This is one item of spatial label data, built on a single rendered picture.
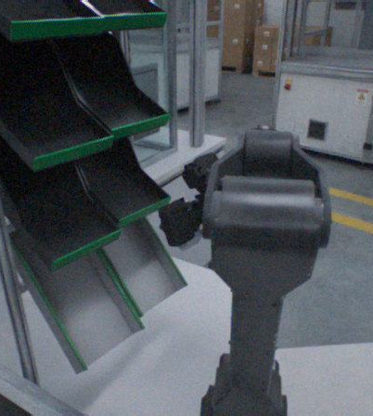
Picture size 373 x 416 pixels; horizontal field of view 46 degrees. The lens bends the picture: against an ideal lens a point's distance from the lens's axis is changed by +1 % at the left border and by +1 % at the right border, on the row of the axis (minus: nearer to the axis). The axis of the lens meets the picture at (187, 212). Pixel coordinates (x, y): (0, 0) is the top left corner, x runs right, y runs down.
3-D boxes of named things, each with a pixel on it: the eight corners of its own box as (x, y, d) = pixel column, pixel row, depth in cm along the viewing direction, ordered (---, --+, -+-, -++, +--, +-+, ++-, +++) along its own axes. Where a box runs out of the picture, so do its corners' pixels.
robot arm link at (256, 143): (329, 248, 28) (339, 87, 29) (200, 238, 29) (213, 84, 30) (288, 253, 56) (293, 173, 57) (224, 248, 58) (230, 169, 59)
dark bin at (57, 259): (119, 239, 74) (129, 209, 69) (51, 273, 65) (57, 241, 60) (26, 140, 83) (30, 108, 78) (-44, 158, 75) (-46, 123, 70)
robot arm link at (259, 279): (329, 217, 26) (321, 159, 31) (207, 208, 27) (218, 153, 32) (278, 452, 46) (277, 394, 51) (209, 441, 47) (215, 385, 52)
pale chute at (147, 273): (177, 291, 93) (188, 284, 90) (131, 322, 85) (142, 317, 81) (110, 181, 96) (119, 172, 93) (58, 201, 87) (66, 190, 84)
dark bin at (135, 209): (168, 205, 85) (179, 178, 80) (116, 230, 76) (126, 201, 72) (82, 122, 95) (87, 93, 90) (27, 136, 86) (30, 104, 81)
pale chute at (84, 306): (135, 332, 82) (145, 328, 79) (75, 374, 73) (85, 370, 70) (59, 207, 85) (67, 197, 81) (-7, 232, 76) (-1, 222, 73)
